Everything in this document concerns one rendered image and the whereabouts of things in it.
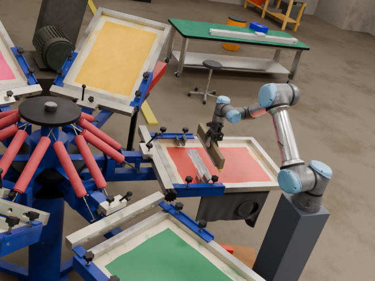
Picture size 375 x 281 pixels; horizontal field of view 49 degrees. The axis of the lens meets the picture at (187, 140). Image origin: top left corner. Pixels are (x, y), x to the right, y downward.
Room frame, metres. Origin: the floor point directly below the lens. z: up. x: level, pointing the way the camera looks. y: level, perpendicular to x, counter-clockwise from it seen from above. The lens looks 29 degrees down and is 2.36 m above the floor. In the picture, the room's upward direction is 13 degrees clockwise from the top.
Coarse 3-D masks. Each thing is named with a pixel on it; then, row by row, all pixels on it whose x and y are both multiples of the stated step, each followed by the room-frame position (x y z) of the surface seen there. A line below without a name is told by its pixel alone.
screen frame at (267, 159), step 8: (256, 144) 2.61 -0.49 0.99; (160, 152) 2.21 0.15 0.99; (264, 152) 2.52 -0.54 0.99; (264, 160) 2.46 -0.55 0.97; (168, 168) 2.05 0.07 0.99; (272, 168) 2.35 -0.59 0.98; (224, 184) 2.02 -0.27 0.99; (232, 184) 2.04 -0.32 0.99; (240, 184) 2.06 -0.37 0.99; (248, 184) 2.08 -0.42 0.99; (256, 184) 2.10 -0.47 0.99; (264, 184) 2.12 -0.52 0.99; (272, 184) 2.14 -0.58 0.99; (224, 192) 1.99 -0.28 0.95
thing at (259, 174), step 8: (184, 168) 2.14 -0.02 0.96; (192, 168) 2.16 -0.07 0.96; (208, 168) 2.21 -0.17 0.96; (248, 168) 2.32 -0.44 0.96; (256, 168) 2.34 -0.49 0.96; (184, 176) 2.06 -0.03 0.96; (192, 176) 2.08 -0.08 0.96; (200, 176) 2.10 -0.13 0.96; (256, 176) 2.25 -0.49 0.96; (264, 176) 2.27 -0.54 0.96
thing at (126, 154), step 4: (124, 152) 2.04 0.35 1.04; (128, 152) 2.05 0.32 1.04; (132, 152) 2.06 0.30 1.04; (136, 152) 2.07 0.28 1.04; (140, 152) 2.07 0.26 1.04; (124, 156) 2.00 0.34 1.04; (128, 156) 2.01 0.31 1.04; (132, 156) 2.02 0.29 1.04; (136, 156) 2.03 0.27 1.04; (140, 156) 2.03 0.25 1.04; (124, 160) 2.00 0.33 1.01; (128, 160) 2.01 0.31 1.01; (132, 160) 2.02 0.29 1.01; (144, 160) 2.05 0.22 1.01
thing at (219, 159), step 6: (198, 126) 2.42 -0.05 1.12; (198, 132) 2.41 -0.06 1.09; (204, 132) 2.32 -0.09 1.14; (204, 138) 2.30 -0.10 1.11; (210, 144) 2.21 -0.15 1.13; (210, 150) 2.20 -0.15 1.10; (216, 150) 2.14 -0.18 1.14; (216, 156) 2.12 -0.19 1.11; (222, 156) 2.09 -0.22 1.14; (216, 162) 2.10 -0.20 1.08; (222, 162) 2.06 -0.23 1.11; (222, 168) 2.07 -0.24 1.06
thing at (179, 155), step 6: (168, 150) 2.32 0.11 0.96; (174, 150) 2.33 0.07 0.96; (180, 150) 2.35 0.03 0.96; (186, 150) 2.37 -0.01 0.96; (198, 150) 2.40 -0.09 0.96; (204, 150) 2.42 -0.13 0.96; (222, 150) 2.48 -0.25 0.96; (228, 150) 2.50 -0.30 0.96; (234, 150) 2.52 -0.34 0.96; (240, 150) 2.54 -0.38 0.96; (246, 150) 2.56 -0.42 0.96; (174, 156) 2.26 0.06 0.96; (180, 156) 2.28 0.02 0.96; (186, 156) 2.29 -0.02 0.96; (204, 156) 2.34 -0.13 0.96; (240, 156) 2.45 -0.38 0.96; (246, 156) 2.47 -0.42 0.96; (174, 162) 2.19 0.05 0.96; (180, 162) 2.20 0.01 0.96; (186, 162) 2.22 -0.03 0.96; (192, 162) 2.23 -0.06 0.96; (204, 162) 2.27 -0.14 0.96; (246, 162) 2.39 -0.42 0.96; (252, 162) 2.41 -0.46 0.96
